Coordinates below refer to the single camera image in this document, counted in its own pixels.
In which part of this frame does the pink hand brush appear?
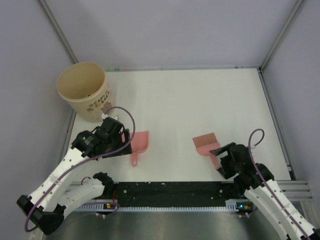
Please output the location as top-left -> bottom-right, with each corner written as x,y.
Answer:
192,132 -> 221,170

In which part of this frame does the pink dustpan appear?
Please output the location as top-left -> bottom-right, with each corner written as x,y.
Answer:
130,130 -> 149,167

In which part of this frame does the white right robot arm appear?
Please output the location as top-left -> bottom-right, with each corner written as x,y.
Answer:
210,142 -> 320,240

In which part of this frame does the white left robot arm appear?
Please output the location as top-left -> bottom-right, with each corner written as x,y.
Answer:
16,117 -> 136,235

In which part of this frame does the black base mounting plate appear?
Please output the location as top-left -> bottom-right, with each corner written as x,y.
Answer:
93,172 -> 245,207

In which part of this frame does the beige capybara bucket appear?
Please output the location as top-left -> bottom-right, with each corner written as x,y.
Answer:
56,61 -> 115,123

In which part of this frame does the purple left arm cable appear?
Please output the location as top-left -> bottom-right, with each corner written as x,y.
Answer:
23,105 -> 137,233

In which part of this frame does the grey slotted cable duct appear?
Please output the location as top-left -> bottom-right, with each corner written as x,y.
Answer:
74,199 -> 254,213

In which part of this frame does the left aluminium frame post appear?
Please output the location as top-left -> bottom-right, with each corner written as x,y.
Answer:
37,0 -> 79,64

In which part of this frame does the aluminium frame post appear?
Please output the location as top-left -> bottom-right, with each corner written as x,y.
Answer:
37,0 -> 79,64
258,0 -> 307,73

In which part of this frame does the right aluminium frame post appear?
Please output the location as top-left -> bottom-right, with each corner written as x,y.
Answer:
258,0 -> 307,73

